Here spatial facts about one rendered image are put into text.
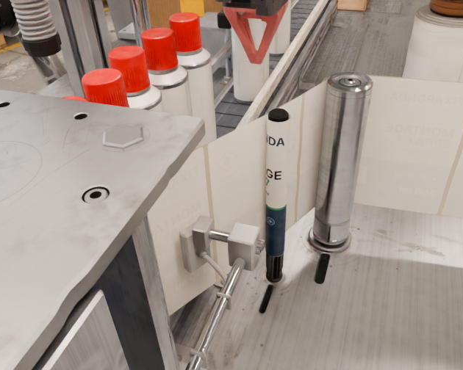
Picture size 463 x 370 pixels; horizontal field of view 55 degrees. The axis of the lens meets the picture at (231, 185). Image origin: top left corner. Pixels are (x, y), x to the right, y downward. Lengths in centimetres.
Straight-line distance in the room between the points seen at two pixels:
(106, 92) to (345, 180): 23
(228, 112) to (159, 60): 30
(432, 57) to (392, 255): 23
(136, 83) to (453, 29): 34
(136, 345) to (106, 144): 9
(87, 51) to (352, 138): 34
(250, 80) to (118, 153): 59
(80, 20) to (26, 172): 42
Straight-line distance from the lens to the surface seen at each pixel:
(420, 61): 59
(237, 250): 32
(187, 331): 49
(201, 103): 52
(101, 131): 18
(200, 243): 33
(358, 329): 43
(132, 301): 18
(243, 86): 75
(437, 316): 46
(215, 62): 71
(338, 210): 45
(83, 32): 58
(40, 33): 47
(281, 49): 94
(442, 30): 57
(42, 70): 164
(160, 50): 46
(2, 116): 21
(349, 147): 41
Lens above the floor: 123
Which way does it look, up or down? 38 degrees down
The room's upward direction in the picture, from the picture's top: 3 degrees counter-clockwise
